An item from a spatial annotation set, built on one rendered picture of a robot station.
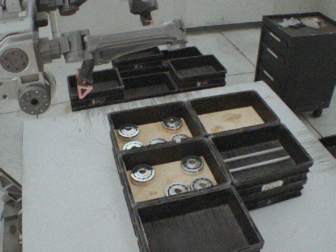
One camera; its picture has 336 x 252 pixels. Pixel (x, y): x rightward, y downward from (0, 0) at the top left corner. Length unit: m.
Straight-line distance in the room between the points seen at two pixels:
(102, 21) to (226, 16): 1.65
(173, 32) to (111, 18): 3.29
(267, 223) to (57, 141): 1.17
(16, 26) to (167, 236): 0.92
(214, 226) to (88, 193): 0.63
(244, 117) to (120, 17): 2.89
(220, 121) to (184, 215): 0.64
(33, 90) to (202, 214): 0.86
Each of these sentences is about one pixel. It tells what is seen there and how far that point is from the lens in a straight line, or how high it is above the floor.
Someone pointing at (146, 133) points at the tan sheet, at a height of 0.83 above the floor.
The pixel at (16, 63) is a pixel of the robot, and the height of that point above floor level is 1.44.
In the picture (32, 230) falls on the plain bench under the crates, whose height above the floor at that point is 0.70.
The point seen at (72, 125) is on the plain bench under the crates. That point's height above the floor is 0.70.
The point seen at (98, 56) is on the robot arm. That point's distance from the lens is 1.55.
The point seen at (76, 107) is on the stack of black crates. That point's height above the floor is 0.49.
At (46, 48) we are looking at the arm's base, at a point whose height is 1.47.
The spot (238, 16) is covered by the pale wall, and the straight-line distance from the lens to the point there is 5.10.
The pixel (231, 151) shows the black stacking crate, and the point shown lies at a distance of 1.73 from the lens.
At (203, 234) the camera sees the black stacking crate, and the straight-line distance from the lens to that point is 1.40.
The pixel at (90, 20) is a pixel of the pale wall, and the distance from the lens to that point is 4.51.
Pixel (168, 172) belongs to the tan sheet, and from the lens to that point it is 1.60.
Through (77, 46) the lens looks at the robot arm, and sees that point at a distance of 1.25.
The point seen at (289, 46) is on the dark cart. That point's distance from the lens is 2.87.
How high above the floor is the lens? 1.97
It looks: 38 degrees down
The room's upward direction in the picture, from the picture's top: straight up
